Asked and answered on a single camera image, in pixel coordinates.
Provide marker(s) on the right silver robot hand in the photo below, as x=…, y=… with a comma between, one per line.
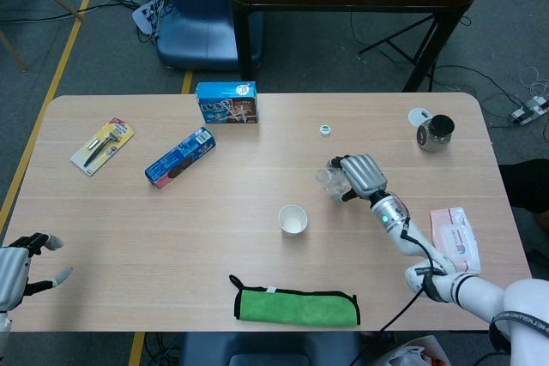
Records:
x=364, y=173

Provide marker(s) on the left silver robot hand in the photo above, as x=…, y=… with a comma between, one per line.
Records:
x=10, y=271

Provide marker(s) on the clear plastic bottle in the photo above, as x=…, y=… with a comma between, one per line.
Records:
x=332, y=181

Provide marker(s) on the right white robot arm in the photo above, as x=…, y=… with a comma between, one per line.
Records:
x=472, y=291

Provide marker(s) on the white green bottle cap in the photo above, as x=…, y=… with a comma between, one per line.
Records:
x=325, y=130

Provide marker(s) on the white printed paper cup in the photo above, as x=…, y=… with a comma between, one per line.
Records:
x=293, y=222

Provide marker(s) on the glass jar with black lid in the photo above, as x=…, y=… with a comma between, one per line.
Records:
x=435, y=136

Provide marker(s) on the pink wet wipes pack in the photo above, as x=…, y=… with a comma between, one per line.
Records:
x=456, y=241

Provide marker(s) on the black tripod stand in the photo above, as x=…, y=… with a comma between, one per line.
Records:
x=422, y=57

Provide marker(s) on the green cloth with black edge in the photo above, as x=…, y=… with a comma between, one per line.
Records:
x=296, y=308

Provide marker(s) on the blue chocolate chip cookie box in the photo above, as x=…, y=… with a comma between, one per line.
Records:
x=227, y=102

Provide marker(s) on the black razor in yellow pack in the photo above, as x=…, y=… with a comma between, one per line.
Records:
x=103, y=147

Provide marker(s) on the black object beside table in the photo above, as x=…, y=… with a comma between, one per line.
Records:
x=527, y=186

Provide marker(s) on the white power strip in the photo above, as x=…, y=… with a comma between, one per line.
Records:
x=527, y=111

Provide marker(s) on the blue long sandwich cookie box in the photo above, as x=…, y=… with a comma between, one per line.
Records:
x=180, y=158

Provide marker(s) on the white plastic bag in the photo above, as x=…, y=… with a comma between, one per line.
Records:
x=407, y=355

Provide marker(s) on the blue machine base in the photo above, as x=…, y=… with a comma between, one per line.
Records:
x=197, y=19

